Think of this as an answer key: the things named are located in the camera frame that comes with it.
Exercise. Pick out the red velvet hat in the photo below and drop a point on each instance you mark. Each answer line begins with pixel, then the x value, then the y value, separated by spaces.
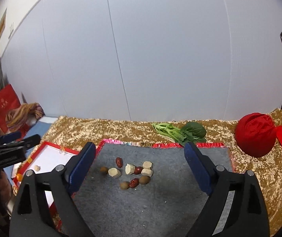
pixel 255 134

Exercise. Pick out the red gift bag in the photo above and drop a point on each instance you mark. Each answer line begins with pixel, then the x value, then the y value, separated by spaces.
pixel 8 101

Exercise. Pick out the white tray red rim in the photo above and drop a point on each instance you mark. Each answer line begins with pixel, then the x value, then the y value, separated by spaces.
pixel 47 156

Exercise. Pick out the brown longan large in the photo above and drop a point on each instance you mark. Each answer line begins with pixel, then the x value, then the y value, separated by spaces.
pixel 144 180

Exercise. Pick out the striped knitted scarf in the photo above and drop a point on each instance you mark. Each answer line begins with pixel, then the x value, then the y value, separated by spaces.
pixel 15 119

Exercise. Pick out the brown longan small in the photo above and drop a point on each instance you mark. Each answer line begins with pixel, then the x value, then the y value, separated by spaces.
pixel 104 170

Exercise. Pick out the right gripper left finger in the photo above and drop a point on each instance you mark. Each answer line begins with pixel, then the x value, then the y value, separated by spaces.
pixel 31 215

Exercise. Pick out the grey felt mat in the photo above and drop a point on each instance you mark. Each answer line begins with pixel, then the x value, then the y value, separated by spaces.
pixel 167 206

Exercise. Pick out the red jujube date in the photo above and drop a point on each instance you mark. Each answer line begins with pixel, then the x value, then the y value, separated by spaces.
pixel 119 162
pixel 138 170
pixel 134 183

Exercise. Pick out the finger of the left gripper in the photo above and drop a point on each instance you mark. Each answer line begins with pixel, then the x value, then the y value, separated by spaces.
pixel 10 137
pixel 30 142

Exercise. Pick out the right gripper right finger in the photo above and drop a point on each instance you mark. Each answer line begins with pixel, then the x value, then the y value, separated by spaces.
pixel 248 213

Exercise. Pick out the orange kumquat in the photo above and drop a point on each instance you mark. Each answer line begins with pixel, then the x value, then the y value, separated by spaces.
pixel 19 177

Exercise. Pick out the green bok choy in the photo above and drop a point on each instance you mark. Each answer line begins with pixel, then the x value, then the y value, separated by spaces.
pixel 191 132

